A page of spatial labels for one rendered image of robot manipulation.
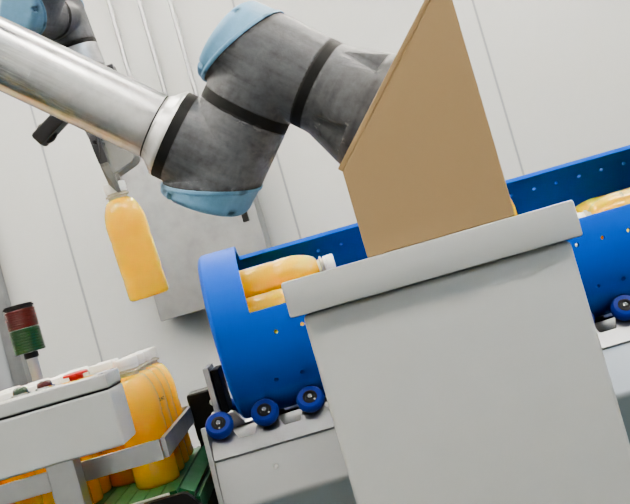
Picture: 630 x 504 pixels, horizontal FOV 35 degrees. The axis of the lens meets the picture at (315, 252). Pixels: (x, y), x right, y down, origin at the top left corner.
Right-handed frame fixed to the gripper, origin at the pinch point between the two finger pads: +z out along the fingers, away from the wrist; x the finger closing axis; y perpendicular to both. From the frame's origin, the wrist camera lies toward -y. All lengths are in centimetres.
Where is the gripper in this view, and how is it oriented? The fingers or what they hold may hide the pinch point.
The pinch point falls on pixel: (114, 186)
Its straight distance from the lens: 175.1
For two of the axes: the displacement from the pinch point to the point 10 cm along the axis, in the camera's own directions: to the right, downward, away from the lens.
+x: -0.2, -0.2, 10.0
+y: 9.4, -3.5, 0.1
